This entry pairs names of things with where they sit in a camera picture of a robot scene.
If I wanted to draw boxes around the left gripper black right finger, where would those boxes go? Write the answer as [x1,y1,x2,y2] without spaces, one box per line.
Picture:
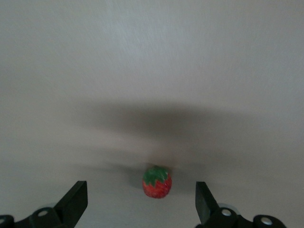
[195,181,285,228]

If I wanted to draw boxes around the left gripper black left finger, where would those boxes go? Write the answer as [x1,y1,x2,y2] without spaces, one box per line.
[0,180,88,228]

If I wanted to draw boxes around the red strawberry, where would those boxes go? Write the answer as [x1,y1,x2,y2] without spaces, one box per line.
[142,165,172,199]

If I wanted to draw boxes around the table cover sheet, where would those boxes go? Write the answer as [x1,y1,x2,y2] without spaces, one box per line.
[0,0,304,228]

